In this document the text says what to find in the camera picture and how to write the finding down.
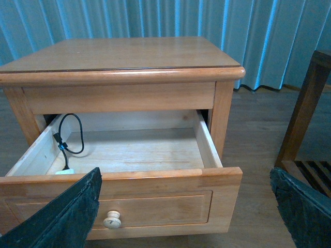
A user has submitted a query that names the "black charger cable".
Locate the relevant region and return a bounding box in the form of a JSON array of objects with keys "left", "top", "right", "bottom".
[{"left": 53, "top": 113, "right": 85, "bottom": 171}]

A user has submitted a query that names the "pale blue pleated curtain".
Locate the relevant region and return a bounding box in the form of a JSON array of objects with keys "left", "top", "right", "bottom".
[{"left": 1, "top": 1, "right": 330, "bottom": 90}]

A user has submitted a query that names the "round wooden knob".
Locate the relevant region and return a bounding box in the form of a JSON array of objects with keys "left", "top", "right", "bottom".
[{"left": 103, "top": 210, "right": 122, "bottom": 229}]

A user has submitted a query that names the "wooden drawer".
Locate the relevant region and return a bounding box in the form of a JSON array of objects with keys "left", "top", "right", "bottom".
[{"left": 1, "top": 110, "right": 242, "bottom": 240}]

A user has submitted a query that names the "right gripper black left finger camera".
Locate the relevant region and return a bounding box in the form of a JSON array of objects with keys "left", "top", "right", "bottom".
[{"left": 1, "top": 167, "right": 102, "bottom": 247}]

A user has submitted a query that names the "dark wooden slatted furniture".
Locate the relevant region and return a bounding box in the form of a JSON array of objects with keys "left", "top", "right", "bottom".
[{"left": 274, "top": 50, "right": 330, "bottom": 197}]

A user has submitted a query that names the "light wooden nightstand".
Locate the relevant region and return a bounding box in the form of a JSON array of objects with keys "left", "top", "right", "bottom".
[{"left": 1, "top": 37, "right": 245, "bottom": 155}]

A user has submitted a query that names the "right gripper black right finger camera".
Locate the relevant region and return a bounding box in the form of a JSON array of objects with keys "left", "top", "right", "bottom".
[{"left": 270, "top": 167, "right": 330, "bottom": 247}]

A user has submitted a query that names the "white charger adapter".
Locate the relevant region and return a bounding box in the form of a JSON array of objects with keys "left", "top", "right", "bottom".
[{"left": 55, "top": 169, "right": 74, "bottom": 175}]

